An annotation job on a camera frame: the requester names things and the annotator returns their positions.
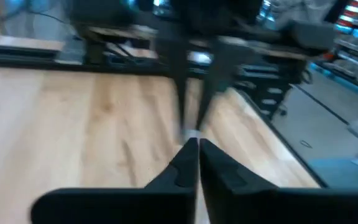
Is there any black aluminium table frame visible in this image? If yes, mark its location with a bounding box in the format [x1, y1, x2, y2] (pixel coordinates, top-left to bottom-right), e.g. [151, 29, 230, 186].
[0, 43, 329, 189]

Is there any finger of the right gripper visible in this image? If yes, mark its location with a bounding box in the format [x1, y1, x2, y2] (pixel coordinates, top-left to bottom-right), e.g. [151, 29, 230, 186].
[196, 39, 251, 128]
[157, 39, 188, 126]

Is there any clear plastic zip bag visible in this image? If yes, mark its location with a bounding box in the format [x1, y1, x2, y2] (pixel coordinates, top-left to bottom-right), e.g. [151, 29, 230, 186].
[180, 127, 203, 146]

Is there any store shelf with goods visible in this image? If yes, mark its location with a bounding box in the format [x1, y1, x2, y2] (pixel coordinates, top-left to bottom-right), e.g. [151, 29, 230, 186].
[309, 0, 358, 100]

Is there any black rolling stand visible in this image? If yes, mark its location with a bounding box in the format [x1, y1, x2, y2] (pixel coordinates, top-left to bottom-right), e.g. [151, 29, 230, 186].
[234, 55, 312, 121]

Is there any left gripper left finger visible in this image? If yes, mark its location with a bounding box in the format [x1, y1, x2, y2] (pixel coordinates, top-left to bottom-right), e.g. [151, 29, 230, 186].
[31, 138, 200, 224]

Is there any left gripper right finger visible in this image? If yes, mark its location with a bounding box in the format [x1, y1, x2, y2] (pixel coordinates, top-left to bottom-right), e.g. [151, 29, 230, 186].
[199, 139, 358, 224]

